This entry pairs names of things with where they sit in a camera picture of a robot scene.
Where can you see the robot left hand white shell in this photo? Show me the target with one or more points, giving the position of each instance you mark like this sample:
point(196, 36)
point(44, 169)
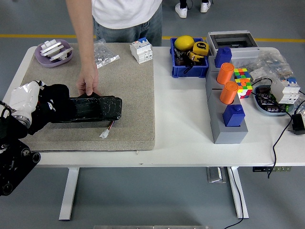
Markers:
point(22, 97)

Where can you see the person's right hand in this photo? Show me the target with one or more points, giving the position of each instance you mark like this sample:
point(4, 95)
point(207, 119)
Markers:
point(88, 78)

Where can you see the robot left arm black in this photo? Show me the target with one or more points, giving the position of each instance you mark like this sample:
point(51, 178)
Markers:
point(14, 167)

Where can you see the person's right forearm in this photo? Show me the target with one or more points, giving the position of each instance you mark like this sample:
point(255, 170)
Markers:
point(82, 43)

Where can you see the table height control panel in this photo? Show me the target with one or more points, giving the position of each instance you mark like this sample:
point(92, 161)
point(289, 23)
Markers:
point(262, 169)

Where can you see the clear bag of metal screws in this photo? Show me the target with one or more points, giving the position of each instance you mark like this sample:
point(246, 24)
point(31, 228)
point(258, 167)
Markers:
point(107, 56)

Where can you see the grey-brown mat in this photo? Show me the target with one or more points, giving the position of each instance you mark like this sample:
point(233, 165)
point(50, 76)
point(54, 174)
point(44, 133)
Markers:
point(124, 81)

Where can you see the white plastic strip part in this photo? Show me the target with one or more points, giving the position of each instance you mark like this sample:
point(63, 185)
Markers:
point(51, 47)
point(60, 55)

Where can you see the purple plastic tray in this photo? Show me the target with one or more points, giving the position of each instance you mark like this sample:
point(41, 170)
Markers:
point(45, 62)

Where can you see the white circuit breaker blue switches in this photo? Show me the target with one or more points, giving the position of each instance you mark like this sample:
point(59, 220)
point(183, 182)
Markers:
point(283, 91)
point(140, 51)

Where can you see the dark tool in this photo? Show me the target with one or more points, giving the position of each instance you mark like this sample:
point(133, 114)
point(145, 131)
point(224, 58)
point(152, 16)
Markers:
point(179, 60)

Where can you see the blue plastic bin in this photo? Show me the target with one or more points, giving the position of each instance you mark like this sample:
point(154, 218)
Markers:
point(188, 71)

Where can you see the yellow ball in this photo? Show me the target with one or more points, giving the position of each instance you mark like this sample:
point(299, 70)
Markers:
point(184, 43)

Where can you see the white table leg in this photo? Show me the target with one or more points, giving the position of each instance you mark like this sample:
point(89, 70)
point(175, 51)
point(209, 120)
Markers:
point(69, 195)
point(235, 195)

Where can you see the yellow black tape measure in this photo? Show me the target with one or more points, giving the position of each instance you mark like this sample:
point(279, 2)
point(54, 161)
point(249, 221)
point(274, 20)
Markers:
point(196, 57)
point(200, 47)

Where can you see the background person white shoes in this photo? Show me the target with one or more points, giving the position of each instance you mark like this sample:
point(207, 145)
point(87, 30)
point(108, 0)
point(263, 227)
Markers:
point(181, 10)

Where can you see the blue block with knob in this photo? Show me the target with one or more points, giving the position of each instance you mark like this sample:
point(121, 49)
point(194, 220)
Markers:
point(233, 117)
point(222, 58)

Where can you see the orange cylinder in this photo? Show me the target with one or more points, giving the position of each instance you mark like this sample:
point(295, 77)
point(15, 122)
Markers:
point(225, 74)
point(228, 94)

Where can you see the grey block holder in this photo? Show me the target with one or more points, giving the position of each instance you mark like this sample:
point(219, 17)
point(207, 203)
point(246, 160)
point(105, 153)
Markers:
point(228, 136)

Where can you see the multicoloured puzzle cube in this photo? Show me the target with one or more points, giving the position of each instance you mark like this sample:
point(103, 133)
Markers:
point(245, 89)
point(241, 74)

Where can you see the grey distribution box clear cover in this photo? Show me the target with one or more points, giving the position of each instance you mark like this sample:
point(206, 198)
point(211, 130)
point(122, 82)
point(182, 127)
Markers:
point(243, 53)

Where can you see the metal floor box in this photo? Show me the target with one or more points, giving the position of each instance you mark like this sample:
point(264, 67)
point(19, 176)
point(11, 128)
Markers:
point(215, 175)

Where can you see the light blue bowl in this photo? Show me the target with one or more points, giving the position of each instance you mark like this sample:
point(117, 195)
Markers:
point(258, 105)

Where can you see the dark electronic parts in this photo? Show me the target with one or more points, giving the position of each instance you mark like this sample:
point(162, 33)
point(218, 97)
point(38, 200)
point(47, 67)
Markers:
point(264, 97)

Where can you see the clear bags of small parts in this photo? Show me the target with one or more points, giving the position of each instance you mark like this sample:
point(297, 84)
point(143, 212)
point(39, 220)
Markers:
point(269, 64)

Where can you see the black power adapter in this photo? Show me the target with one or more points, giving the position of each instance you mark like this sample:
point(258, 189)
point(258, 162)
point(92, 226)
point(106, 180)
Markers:
point(297, 124)

